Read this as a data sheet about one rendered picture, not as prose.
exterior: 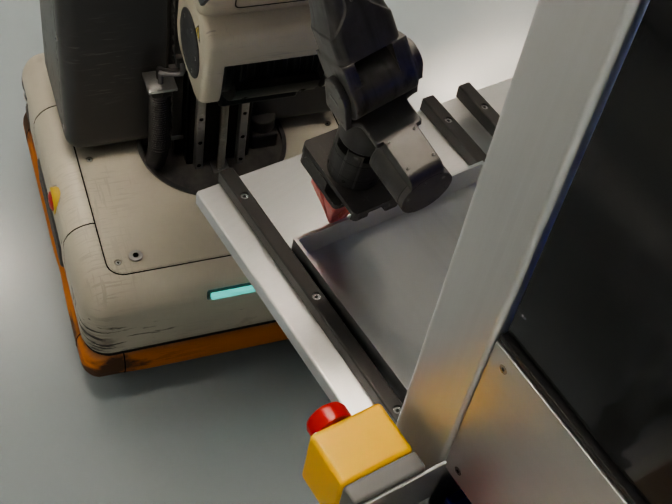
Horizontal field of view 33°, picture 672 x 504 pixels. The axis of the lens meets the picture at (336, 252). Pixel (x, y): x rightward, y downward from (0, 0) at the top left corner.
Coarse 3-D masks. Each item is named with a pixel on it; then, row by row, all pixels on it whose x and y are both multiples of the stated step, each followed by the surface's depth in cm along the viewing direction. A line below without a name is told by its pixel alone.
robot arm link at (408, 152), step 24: (336, 96) 104; (408, 96) 108; (360, 120) 107; (384, 120) 107; (408, 120) 107; (384, 144) 106; (408, 144) 106; (384, 168) 108; (408, 168) 105; (432, 168) 105; (408, 192) 106; (432, 192) 109
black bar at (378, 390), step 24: (240, 192) 128; (264, 216) 127; (264, 240) 126; (288, 264) 123; (312, 288) 121; (312, 312) 121; (336, 312) 120; (336, 336) 118; (360, 360) 117; (384, 384) 115; (384, 408) 114
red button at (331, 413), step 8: (320, 408) 99; (328, 408) 99; (336, 408) 99; (344, 408) 100; (312, 416) 99; (320, 416) 99; (328, 416) 99; (336, 416) 99; (344, 416) 99; (312, 424) 99; (320, 424) 99; (328, 424) 98; (312, 432) 99
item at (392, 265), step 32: (448, 192) 135; (352, 224) 127; (384, 224) 131; (416, 224) 131; (448, 224) 132; (320, 256) 127; (352, 256) 127; (384, 256) 128; (416, 256) 128; (448, 256) 129; (320, 288) 122; (352, 288) 124; (384, 288) 125; (416, 288) 126; (352, 320) 118; (384, 320) 122; (416, 320) 123; (384, 352) 120; (416, 352) 120
